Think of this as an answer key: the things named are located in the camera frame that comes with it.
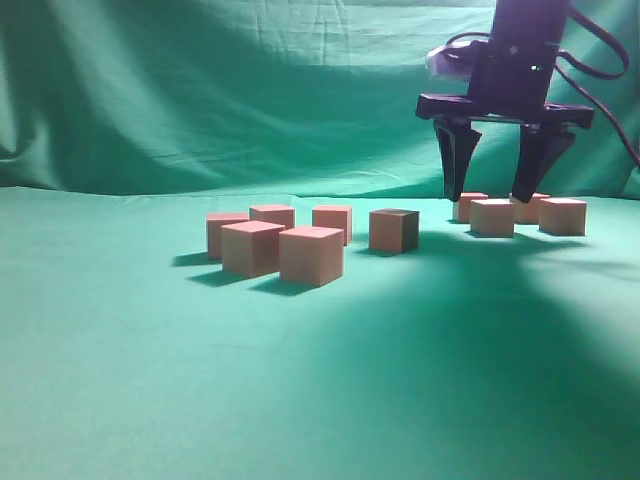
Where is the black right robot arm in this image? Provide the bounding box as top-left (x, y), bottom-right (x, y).
top-left (416, 0), bottom-right (594, 202)

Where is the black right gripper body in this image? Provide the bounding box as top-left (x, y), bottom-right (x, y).
top-left (416, 39), bottom-right (595, 129)

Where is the pink cube column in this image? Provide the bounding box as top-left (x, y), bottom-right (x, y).
top-left (206, 212), bottom-right (249, 260)
top-left (369, 208), bottom-right (419, 254)
top-left (452, 192), bottom-right (489, 224)
top-left (470, 199), bottom-right (515, 238)
top-left (509, 193), bottom-right (550, 225)
top-left (538, 198), bottom-right (587, 236)
top-left (312, 205), bottom-right (353, 246)
top-left (249, 204), bottom-right (296, 229)
top-left (221, 220), bottom-right (285, 278)
top-left (279, 226), bottom-right (344, 287)

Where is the black cable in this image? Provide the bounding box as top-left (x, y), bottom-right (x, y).
top-left (552, 4), bottom-right (640, 169)

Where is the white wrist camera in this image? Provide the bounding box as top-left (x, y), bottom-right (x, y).
top-left (425, 40), bottom-right (486, 83)

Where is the green cloth backdrop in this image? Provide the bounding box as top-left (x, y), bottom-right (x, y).
top-left (1, 1), bottom-right (639, 479)

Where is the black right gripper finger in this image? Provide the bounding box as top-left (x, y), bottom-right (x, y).
top-left (512, 124), bottom-right (573, 203)
top-left (434, 117), bottom-right (482, 202)

